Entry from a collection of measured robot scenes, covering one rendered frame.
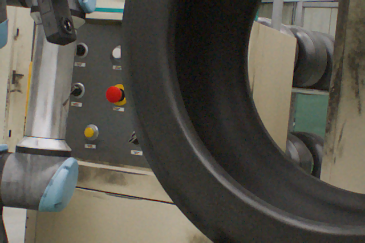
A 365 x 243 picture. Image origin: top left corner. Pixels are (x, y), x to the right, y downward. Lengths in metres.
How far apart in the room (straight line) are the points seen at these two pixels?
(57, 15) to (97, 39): 0.73
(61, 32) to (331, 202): 0.45
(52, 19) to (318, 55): 4.24
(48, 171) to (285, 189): 0.57
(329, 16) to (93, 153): 10.35
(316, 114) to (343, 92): 10.67
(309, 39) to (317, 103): 6.68
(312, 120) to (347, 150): 10.71
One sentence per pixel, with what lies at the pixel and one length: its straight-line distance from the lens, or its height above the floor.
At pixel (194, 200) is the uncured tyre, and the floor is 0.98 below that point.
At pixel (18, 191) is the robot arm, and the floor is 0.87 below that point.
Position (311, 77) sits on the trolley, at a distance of 5.14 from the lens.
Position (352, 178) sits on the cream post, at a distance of 1.12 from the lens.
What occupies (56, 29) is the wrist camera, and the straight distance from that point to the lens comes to 0.98.
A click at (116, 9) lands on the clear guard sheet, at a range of 1.67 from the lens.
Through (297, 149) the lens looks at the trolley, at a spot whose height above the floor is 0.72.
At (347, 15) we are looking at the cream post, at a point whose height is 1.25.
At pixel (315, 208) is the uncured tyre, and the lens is 1.02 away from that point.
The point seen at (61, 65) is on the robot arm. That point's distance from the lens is 1.44.
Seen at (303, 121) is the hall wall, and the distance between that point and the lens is 11.92.
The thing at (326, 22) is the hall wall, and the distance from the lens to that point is 11.93.
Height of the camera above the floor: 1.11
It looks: 3 degrees down
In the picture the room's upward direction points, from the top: 5 degrees clockwise
